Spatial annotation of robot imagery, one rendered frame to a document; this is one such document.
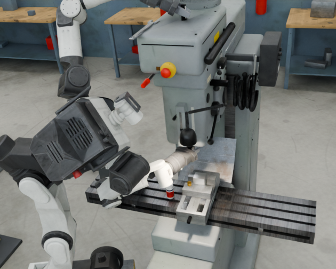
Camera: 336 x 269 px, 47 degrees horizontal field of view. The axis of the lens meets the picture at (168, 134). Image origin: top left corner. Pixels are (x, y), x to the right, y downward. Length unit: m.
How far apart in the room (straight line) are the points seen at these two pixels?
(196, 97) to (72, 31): 0.58
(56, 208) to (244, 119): 1.13
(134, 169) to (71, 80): 0.42
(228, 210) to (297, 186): 1.74
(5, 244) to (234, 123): 2.17
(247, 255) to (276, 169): 1.31
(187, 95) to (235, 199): 0.69
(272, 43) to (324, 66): 3.68
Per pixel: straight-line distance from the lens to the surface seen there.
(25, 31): 7.79
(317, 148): 4.28
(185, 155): 1.88
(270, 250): 3.15
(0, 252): 3.49
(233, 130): 2.28
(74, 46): 1.61
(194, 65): 1.49
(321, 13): 5.40
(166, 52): 1.51
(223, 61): 1.79
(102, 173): 2.20
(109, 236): 3.33
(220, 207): 2.08
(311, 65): 5.57
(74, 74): 1.54
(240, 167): 2.42
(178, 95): 1.72
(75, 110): 1.42
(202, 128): 1.77
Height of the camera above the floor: 2.33
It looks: 32 degrees down
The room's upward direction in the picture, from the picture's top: 5 degrees counter-clockwise
